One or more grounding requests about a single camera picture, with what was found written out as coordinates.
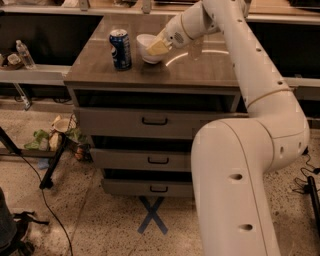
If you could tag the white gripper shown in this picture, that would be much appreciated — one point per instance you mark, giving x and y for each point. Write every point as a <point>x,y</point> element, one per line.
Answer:
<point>174,34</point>

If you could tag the white bowl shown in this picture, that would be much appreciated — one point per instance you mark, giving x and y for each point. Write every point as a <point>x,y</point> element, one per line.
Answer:
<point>143,41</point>

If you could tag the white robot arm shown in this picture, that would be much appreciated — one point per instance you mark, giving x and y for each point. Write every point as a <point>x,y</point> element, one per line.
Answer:
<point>230,156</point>

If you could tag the blue pepsi can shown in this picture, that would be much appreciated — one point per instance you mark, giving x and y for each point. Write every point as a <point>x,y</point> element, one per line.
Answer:
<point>120,49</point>

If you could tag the brown bowl on shelf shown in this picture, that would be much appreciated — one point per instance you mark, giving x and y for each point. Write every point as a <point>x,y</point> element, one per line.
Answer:
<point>10,62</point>

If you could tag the grey drawer cabinet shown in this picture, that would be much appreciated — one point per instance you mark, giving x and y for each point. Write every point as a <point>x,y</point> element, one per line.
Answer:
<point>202,82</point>

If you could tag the top grey drawer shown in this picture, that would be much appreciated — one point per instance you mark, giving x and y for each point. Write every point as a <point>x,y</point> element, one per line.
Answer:
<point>142,123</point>

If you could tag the grey drawer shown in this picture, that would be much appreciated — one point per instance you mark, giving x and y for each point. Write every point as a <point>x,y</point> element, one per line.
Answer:
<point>142,123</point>
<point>147,188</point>
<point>141,160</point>

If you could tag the middle grey drawer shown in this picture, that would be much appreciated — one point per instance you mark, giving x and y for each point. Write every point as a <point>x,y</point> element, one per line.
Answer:
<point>141,160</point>

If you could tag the clear plastic water bottle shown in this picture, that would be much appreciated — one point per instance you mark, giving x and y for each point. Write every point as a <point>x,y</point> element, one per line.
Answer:
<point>25,55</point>

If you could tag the bottom grey drawer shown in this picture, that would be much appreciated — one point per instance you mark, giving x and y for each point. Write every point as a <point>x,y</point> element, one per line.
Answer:
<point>147,188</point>

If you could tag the green bag pile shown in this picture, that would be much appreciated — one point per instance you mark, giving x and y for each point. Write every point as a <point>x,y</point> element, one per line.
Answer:
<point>61,128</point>

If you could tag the blue tape cross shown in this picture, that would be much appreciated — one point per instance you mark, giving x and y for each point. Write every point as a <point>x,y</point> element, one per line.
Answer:
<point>152,215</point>

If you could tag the black stand leg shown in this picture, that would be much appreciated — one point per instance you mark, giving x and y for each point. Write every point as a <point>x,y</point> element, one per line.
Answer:
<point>46,182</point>

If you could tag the black stand at right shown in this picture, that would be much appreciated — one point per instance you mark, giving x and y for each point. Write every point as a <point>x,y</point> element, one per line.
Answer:
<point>307,186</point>

